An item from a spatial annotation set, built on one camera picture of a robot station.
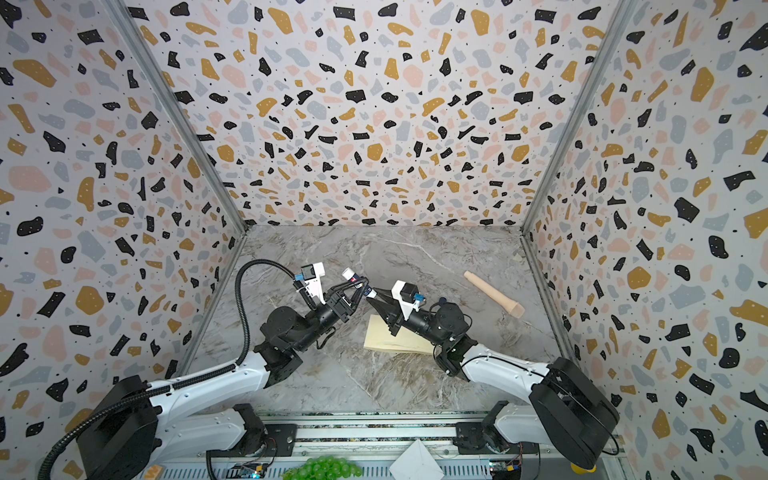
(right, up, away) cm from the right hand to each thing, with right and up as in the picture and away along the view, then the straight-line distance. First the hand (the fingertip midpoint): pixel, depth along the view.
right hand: (369, 292), depth 68 cm
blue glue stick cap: (+16, -1, -5) cm, 17 cm away
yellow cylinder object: (+49, -42, +3) cm, 65 cm away
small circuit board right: (+32, -42, +4) cm, 53 cm away
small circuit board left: (-29, -42, +3) cm, 51 cm away
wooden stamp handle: (+43, -8, +27) cm, 51 cm away
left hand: (0, +3, -3) cm, 4 cm away
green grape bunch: (-10, -40, 0) cm, 41 cm away
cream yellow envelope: (0, -17, +25) cm, 30 cm away
